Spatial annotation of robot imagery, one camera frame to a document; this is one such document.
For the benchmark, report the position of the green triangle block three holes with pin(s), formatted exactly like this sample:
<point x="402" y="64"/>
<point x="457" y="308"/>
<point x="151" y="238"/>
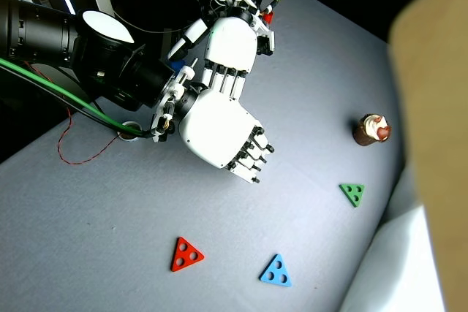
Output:
<point x="356" y="198"/>

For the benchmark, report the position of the red triangle block three holes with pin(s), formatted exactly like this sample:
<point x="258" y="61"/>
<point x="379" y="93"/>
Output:
<point x="175" y="253"/>

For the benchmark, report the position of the black rounded cover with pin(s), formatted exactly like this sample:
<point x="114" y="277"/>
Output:
<point x="161" y="8"/>

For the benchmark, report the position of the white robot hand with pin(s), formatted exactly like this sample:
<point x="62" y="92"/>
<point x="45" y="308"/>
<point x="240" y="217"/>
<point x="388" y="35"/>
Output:
<point x="215" y="129"/>
<point x="230" y="41"/>

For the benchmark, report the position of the toy chocolate cupcake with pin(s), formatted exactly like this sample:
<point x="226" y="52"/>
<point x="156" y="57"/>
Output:
<point x="369" y="131"/>

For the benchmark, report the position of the small white bowl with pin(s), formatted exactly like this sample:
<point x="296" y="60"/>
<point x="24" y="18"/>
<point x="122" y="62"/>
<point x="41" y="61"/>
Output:
<point x="128" y="137"/>

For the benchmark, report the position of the tan blurred panel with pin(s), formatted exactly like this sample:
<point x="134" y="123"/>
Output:
<point x="435" y="107"/>

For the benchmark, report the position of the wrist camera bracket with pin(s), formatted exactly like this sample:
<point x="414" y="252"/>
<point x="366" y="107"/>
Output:
<point x="266" y="39"/>

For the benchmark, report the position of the white backdrop sheet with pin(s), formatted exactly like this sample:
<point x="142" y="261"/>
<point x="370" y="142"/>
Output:
<point x="395" y="272"/>

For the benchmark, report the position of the blue triangle block three holes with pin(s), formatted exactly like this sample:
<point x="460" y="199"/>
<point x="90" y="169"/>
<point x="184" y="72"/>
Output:
<point x="283" y="280"/>

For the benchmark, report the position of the grey table cloth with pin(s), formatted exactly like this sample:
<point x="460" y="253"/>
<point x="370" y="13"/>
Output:
<point x="146" y="217"/>

